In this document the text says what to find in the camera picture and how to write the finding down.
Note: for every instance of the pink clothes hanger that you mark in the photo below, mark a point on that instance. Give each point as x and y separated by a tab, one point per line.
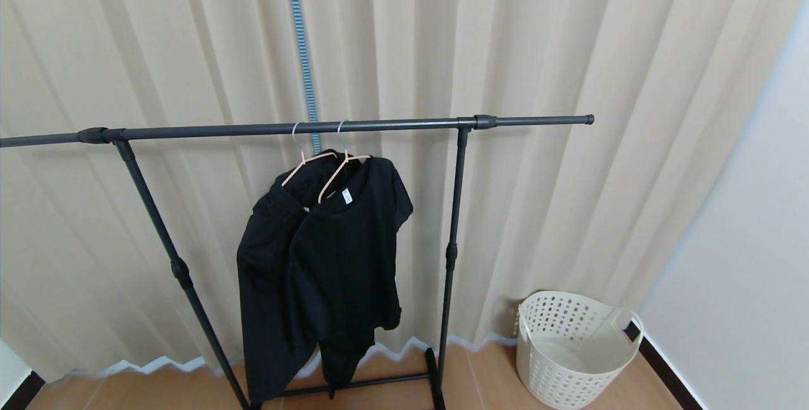
335	177
302	163

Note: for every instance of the beige curtain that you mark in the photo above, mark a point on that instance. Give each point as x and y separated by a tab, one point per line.
569	31

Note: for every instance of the black clothes rack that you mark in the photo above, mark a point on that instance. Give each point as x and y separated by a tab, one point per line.
221	129

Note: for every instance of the black garment with white label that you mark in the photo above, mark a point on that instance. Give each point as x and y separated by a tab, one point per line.
354	258

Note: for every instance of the white laundry basket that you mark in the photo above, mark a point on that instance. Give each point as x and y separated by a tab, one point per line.
569	372

